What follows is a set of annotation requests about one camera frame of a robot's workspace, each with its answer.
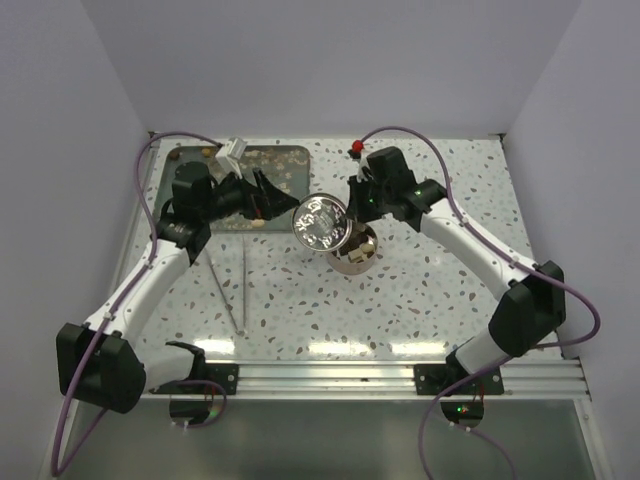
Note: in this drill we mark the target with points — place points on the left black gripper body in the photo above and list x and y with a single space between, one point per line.
228 200

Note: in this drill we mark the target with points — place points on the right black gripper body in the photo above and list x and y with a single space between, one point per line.
385 194

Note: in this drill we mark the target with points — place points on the embossed silver tin lid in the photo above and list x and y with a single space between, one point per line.
320 223

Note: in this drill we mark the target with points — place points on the white chocolate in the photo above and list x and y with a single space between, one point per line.
356 256

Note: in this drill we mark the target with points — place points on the metal tweezers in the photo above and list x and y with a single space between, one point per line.
227 261

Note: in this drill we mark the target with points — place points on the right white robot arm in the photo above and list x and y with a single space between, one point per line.
531 304

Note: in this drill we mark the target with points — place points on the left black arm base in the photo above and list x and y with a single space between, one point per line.
226 375

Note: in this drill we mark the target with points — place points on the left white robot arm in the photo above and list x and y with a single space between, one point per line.
97 362

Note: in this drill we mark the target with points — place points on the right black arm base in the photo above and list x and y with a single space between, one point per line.
431 379

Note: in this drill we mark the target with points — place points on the green floral metal tray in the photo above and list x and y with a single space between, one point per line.
286 166

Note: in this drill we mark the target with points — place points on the round silver tin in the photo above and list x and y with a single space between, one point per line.
362 237

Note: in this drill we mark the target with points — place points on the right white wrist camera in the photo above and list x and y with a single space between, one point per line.
357 153

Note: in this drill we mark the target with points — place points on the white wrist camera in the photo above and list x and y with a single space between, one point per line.
357 153
229 155

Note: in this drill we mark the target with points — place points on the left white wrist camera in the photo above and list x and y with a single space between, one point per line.
229 155

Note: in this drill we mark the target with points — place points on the aluminium mounting rail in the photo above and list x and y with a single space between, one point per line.
399 380

